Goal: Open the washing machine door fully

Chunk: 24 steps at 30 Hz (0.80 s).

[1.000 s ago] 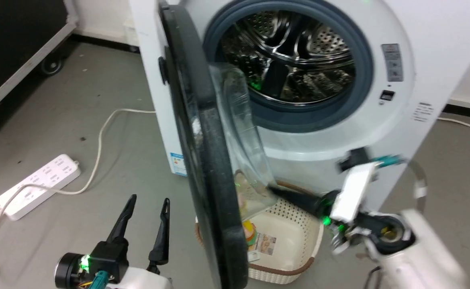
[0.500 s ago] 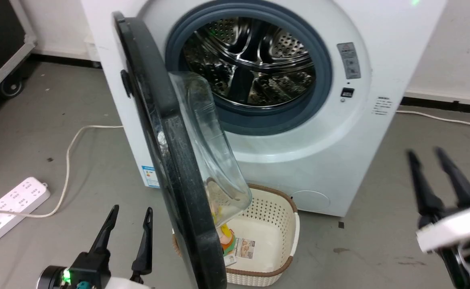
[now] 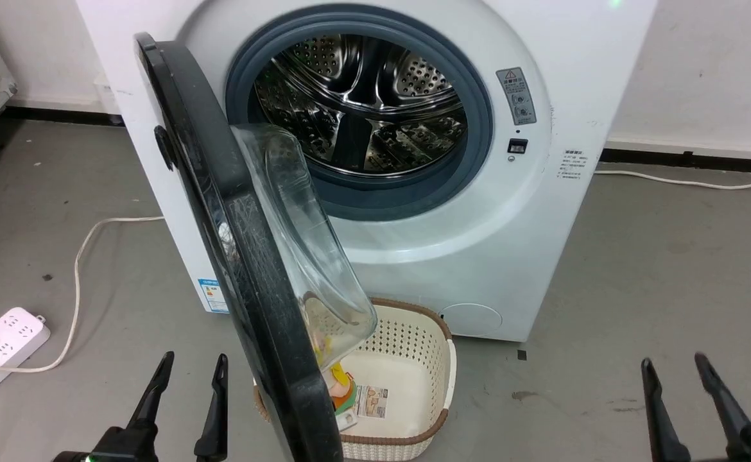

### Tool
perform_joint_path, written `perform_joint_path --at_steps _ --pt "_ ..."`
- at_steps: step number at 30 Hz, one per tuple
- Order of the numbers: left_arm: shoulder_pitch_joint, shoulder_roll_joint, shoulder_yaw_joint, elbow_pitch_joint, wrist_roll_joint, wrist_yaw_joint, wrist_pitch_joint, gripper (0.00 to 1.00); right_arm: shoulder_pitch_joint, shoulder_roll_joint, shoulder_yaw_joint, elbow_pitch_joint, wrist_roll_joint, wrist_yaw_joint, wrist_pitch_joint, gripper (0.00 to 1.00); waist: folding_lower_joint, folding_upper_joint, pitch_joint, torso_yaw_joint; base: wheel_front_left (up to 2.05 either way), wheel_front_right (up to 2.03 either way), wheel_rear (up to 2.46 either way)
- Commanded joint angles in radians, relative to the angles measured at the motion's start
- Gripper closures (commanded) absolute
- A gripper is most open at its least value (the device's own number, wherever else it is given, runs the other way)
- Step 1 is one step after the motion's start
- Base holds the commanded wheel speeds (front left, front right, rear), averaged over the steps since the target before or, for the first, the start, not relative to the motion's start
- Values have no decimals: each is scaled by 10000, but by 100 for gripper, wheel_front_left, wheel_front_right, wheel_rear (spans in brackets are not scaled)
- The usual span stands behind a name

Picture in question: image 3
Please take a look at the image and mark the white front-load washing machine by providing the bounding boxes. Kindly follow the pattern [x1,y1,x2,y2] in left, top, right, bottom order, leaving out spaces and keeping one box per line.
[75,0,659,343]

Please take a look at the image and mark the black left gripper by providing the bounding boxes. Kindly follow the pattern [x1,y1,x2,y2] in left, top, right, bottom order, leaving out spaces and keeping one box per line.
[53,351,229,462]

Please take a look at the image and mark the white power strip cable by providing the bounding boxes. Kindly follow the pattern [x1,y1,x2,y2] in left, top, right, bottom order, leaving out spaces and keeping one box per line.
[0,216,166,374]

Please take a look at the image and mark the white cable along wall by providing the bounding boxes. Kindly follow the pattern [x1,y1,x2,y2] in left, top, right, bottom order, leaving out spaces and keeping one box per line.
[593,169,751,191]

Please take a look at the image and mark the black round washing machine door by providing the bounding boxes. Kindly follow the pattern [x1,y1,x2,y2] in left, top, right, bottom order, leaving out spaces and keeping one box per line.
[134,33,378,462]

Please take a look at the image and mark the printed label card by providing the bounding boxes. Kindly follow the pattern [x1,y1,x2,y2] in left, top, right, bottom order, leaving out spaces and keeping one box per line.
[353,384,389,420]

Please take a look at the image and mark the white perforated laundry basket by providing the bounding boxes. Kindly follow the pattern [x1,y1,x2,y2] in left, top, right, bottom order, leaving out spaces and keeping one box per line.
[253,297,458,462]

